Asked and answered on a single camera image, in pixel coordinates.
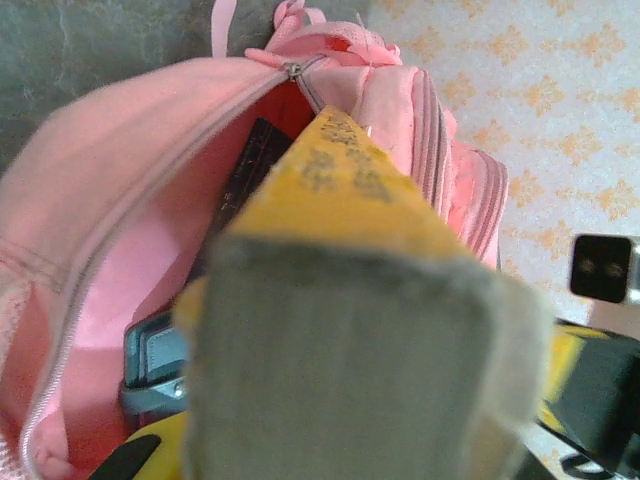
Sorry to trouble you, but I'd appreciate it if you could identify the pink backpack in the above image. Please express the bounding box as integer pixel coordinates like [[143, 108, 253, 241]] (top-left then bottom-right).
[[0, 0, 511, 480]]

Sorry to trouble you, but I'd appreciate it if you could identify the mint green pencil case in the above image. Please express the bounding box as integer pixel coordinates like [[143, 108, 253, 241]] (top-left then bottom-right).
[[121, 309, 194, 419]]

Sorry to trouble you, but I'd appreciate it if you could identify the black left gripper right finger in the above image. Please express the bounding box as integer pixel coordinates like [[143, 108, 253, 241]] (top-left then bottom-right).
[[543, 323, 640, 455]]

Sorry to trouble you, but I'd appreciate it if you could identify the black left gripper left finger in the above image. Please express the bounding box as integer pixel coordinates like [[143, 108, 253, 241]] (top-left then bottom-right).
[[97, 413, 189, 480]]

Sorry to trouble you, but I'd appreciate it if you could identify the dark blue book yellow label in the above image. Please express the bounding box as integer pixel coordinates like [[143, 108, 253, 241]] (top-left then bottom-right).
[[217, 117, 299, 239]]

